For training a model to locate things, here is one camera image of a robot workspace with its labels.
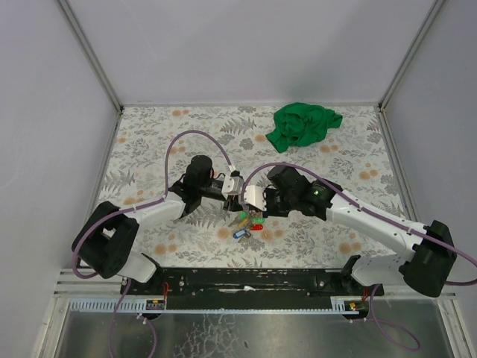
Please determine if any metal key organizer ring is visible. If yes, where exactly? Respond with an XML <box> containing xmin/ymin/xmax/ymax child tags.
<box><xmin>229</xmin><ymin>210</ymin><xmax>265</xmax><ymax>232</ymax></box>

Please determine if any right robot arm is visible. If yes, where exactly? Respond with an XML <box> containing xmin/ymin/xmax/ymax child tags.
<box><xmin>265</xmin><ymin>166</ymin><xmax>457</xmax><ymax>298</ymax></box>

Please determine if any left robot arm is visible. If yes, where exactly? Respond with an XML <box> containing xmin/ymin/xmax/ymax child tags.
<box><xmin>72</xmin><ymin>155</ymin><xmax>244</xmax><ymax>283</ymax></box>

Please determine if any green crumpled cloth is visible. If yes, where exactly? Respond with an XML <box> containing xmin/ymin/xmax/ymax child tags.
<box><xmin>266</xmin><ymin>102</ymin><xmax>343</xmax><ymax>153</ymax></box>

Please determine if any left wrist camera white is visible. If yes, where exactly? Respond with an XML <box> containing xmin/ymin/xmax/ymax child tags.
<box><xmin>221</xmin><ymin>175</ymin><xmax>244</xmax><ymax>198</ymax></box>

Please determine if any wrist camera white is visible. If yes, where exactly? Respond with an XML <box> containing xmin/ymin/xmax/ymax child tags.
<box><xmin>221</xmin><ymin>175</ymin><xmax>244</xmax><ymax>198</ymax></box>
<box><xmin>244</xmin><ymin>185</ymin><xmax>266</xmax><ymax>211</ymax></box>

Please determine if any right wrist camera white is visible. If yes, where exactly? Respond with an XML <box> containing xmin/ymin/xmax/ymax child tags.
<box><xmin>244</xmin><ymin>185</ymin><xmax>266</xmax><ymax>211</ymax></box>

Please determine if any blue key tag on ring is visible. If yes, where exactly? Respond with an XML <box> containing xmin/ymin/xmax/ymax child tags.
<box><xmin>233</xmin><ymin>229</ymin><xmax>247</xmax><ymax>239</ymax></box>

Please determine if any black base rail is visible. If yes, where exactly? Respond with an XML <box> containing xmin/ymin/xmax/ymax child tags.
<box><xmin>128</xmin><ymin>268</ymin><xmax>373</xmax><ymax>310</ymax></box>

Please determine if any grey cable duct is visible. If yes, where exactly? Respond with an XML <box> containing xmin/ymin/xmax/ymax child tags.
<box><xmin>69</xmin><ymin>298</ymin><xmax>166</xmax><ymax>313</ymax></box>

